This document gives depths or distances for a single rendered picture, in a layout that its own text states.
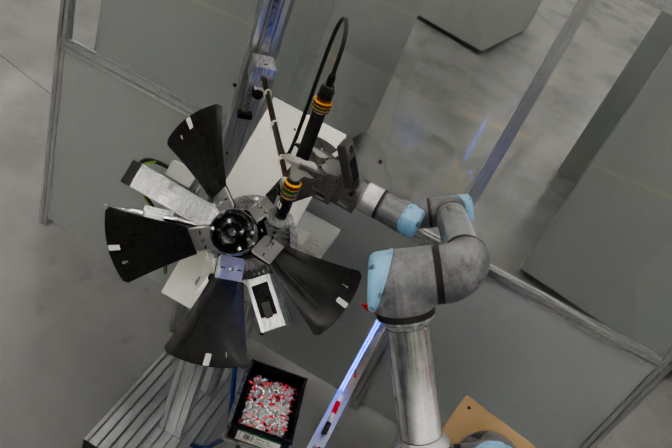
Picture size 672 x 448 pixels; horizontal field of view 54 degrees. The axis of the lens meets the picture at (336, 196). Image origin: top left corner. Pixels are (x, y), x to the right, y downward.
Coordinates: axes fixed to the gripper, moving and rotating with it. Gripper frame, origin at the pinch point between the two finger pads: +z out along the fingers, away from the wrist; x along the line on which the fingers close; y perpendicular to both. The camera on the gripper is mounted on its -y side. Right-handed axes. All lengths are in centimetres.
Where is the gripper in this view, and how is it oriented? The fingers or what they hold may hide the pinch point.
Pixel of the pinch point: (293, 149)
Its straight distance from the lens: 160.1
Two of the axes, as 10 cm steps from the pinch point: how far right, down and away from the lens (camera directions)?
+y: -3.3, 7.6, 5.6
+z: -8.7, -4.7, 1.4
